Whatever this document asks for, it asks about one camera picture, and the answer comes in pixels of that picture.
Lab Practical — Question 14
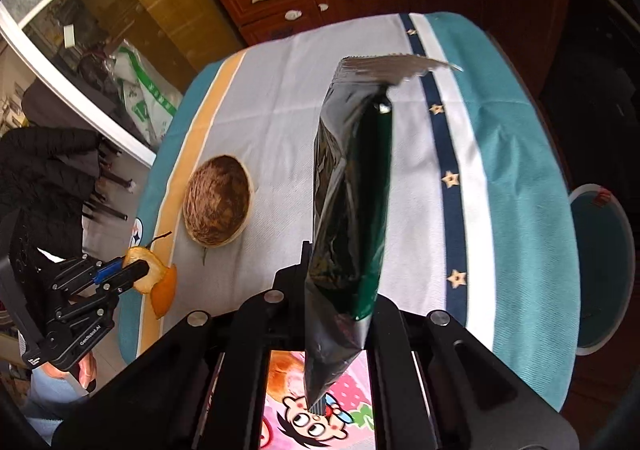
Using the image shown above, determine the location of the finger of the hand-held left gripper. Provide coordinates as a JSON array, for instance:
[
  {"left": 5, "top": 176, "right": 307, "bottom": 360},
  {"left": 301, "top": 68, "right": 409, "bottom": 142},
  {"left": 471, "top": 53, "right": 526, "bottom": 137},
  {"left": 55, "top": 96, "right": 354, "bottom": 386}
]
[
  {"left": 47, "top": 254, "right": 123, "bottom": 291},
  {"left": 46, "top": 262, "right": 151, "bottom": 336}
]

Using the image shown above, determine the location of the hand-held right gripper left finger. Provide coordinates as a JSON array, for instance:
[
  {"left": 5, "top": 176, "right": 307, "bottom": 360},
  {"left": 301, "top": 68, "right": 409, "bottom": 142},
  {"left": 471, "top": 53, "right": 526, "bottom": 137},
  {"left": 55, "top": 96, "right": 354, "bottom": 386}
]
[{"left": 50, "top": 240, "right": 313, "bottom": 450}]

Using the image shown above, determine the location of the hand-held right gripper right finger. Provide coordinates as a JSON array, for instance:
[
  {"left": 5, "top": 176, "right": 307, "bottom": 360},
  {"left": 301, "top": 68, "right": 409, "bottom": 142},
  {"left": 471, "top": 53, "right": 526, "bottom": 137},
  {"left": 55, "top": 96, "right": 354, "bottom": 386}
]
[{"left": 367, "top": 296, "right": 557, "bottom": 450}]

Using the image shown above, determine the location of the small orange peel piece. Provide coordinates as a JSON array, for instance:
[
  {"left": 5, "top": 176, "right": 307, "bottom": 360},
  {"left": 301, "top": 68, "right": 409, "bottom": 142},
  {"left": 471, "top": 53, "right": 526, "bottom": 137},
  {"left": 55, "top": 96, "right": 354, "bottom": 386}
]
[{"left": 122, "top": 246, "right": 178, "bottom": 318}]

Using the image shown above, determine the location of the dark green snack bag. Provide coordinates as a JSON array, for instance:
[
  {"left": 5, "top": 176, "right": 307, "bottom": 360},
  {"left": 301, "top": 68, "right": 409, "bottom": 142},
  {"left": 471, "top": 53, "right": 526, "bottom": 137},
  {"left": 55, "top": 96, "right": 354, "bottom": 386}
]
[{"left": 302, "top": 54, "right": 463, "bottom": 416}]

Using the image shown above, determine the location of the white round bin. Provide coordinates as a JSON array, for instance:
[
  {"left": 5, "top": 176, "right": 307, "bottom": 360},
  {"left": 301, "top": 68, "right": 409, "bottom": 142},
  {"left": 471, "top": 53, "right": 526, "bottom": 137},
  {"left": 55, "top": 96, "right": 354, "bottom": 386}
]
[{"left": 567, "top": 184, "right": 637, "bottom": 356}]

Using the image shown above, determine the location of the person's left hand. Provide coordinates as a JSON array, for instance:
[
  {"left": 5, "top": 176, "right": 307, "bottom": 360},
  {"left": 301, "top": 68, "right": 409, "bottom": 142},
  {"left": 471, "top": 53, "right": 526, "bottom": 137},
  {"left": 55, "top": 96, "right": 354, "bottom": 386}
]
[{"left": 37, "top": 354, "right": 98, "bottom": 393}]

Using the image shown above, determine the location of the person's jeans leg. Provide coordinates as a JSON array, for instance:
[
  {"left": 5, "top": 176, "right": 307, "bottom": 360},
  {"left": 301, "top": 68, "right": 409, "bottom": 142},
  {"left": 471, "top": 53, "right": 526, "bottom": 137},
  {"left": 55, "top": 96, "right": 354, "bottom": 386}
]
[{"left": 22, "top": 372, "right": 93, "bottom": 436}]

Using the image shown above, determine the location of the pink cartoon packet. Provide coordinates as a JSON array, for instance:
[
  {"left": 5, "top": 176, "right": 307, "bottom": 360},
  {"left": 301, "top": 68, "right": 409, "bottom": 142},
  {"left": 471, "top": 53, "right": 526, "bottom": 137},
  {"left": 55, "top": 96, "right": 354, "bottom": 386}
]
[{"left": 257, "top": 350, "right": 377, "bottom": 450}]

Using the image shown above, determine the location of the brown coconut shell half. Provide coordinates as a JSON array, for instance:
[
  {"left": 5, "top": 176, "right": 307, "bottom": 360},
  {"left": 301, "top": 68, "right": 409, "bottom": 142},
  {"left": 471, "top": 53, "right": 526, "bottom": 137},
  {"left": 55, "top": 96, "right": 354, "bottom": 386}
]
[{"left": 182, "top": 155, "right": 256, "bottom": 247}]

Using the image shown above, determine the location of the green white plastic bag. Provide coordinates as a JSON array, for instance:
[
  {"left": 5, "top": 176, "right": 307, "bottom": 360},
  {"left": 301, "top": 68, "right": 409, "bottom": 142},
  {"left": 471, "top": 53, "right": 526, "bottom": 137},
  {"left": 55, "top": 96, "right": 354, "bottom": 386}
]
[{"left": 112, "top": 45, "right": 183, "bottom": 146}]

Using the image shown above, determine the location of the striped tablecloth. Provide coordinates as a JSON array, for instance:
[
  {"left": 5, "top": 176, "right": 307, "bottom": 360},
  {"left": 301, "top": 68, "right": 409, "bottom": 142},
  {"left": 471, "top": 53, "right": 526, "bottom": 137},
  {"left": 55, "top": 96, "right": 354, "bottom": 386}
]
[{"left": 117, "top": 12, "right": 573, "bottom": 411}]

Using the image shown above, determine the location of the dark kitchen appliance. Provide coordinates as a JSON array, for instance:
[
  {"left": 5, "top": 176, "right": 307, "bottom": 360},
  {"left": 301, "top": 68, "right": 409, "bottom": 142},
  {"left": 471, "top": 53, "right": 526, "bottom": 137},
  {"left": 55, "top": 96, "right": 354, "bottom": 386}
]
[{"left": 570, "top": 0, "right": 640, "bottom": 96}]

